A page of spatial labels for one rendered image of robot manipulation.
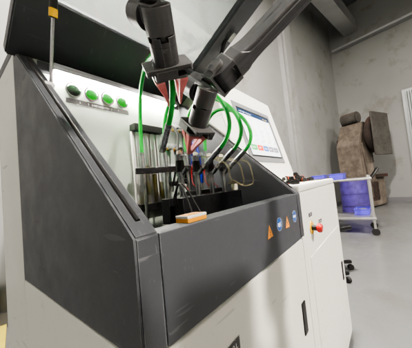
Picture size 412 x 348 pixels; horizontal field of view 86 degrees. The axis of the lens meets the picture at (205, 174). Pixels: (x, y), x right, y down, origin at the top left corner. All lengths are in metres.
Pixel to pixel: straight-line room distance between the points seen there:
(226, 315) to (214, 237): 0.15
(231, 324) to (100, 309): 0.24
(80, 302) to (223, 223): 0.29
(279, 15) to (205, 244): 0.55
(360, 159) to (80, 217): 6.93
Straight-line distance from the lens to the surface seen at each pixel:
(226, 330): 0.50
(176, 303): 0.38
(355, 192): 5.65
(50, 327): 0.70
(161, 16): 0.50
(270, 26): 0.66
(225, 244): 0.46
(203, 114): 0.63
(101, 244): 0.39
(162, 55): 0.52
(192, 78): 0.69
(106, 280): 0.40
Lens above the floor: 1.01
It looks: 3 degrees up
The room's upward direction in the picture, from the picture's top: 6 degrees counter-clockwise
